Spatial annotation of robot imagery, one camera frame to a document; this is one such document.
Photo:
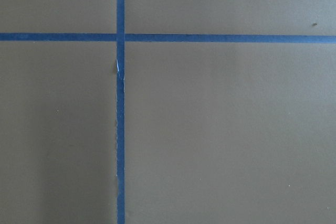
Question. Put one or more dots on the vertical blue tape line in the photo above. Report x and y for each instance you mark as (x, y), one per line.
(120, 110)

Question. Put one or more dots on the horizontal blue tape line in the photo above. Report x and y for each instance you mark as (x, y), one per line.
(300, 39)

